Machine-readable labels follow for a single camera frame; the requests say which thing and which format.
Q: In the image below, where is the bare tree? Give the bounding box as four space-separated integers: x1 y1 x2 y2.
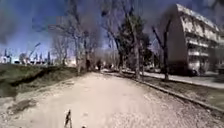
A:
151 13 177 83

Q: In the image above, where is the stone kerb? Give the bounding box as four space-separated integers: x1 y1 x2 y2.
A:
103 72 224 114

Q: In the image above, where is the shaded grass strip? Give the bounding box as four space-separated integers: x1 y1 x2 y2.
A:
109 71 224 113

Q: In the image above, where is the robot's own part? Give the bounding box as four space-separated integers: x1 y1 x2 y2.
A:
64 109 73 128

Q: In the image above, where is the row of bare trees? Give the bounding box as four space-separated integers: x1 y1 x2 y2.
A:
49 0 149 80

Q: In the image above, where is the green grass bank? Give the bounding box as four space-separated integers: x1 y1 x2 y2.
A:
0 63 84 100

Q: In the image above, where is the large building with balconies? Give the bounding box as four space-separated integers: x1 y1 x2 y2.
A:
159 3 224 76

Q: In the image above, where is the sandy dirt path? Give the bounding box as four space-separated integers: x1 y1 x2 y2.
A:
0 71 224 128

